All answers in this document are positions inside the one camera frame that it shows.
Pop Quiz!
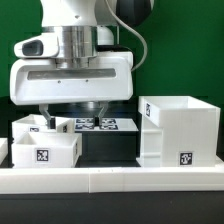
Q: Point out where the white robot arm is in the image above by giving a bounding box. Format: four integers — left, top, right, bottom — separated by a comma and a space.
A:
10, 0, 154, 129

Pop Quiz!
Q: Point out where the white thin cable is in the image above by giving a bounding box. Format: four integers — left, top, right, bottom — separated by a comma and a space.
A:
104, 0, 148, 73

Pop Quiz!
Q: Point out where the white fiducial marker plate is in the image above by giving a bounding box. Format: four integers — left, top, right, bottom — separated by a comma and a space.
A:
74, 118, 138, 132

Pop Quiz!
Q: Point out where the white front drawer with knob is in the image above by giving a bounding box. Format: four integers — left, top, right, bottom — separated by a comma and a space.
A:
12, 132, 82, 168

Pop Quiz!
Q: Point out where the white drawer cabinet box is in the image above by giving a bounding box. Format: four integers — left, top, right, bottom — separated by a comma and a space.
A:
137, 96, 220, 167

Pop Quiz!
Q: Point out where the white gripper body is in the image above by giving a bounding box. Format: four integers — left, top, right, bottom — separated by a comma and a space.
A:
10, 52, 133, 105

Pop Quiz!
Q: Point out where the white U-shaped fence rail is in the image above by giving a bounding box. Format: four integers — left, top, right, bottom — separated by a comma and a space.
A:
0, 137, 224, 195

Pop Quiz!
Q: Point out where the white rear drawer tray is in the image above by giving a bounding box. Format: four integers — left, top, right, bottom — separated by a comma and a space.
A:
12, 114, 74, 140

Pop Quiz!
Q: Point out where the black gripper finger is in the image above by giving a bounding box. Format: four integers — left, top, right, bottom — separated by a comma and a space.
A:
94, 101, 108, 126
39, 104, 56, 129

